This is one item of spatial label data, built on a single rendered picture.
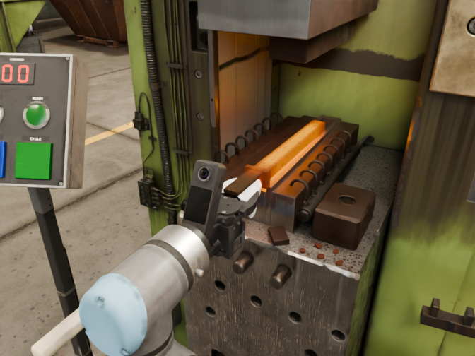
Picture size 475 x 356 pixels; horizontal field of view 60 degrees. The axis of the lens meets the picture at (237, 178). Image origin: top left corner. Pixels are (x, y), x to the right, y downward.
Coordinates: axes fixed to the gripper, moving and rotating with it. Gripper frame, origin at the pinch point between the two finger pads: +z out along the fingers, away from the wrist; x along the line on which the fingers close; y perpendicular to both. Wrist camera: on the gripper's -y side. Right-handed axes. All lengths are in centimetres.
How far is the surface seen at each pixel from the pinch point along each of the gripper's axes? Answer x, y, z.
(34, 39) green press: -457, 67, 280
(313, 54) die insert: 3.6, -19.5, 16.5
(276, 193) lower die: 3.7, 3.4, 2.9
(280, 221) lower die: 5.1, 9.3, 2.9
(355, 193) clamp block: 16.3, 4.5, 11.9
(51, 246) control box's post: -56, 33, -7
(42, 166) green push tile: -41.6, 2.6, -12.9
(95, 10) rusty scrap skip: -507, 52, 429
